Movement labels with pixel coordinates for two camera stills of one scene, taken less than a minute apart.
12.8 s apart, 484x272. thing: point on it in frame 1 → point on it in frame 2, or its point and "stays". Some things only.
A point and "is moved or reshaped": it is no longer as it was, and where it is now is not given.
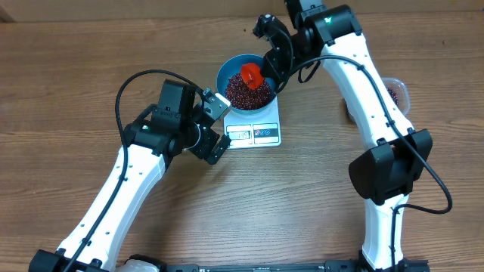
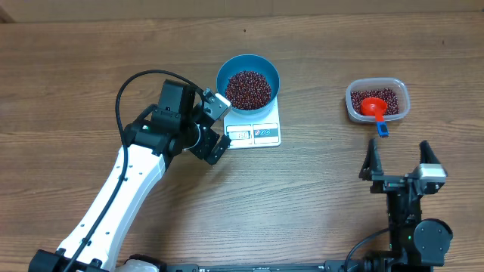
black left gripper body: x=205 y=143 stays
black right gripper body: x=282 y=63 → x=399 y=208
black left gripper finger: x=219 y=149 stays
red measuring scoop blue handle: x=252 y=75 is moved or reshaped
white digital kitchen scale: x=243 y=131 stays
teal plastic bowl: x=240 y=84 stays
